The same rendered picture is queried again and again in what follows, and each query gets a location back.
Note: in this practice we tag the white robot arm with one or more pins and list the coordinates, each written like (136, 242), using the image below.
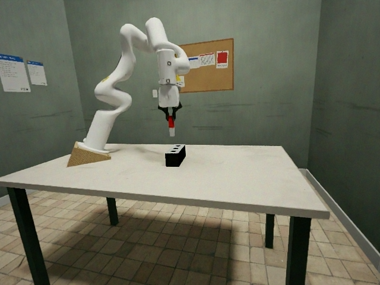
(172, 61)

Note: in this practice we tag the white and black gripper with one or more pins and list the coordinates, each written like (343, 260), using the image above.
(169, 97)

